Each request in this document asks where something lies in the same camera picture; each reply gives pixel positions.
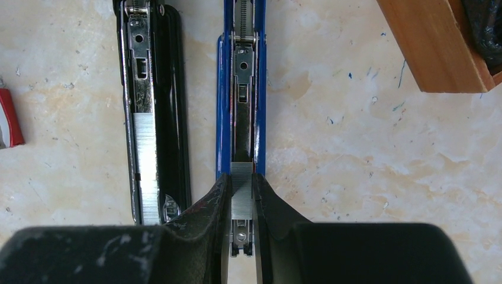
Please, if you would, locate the orange compartment tray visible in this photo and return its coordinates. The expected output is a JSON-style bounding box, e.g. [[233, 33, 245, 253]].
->
[[378, 1, 501, 93]]

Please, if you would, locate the silver staple strip tray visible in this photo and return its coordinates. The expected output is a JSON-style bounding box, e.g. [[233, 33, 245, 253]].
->
[[1, 88, 25, 150]]

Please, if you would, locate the silver staple strip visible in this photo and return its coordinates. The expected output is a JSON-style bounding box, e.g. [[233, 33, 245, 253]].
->
[[133, 113, 160, 225], [230, 162, 253, 220]]

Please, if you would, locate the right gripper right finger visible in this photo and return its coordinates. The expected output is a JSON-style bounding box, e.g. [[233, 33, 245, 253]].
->
[[252, 174, 472, 283]]

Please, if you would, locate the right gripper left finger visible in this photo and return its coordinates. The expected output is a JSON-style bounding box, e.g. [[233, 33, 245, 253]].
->
[[1, 174, 231, 283]]

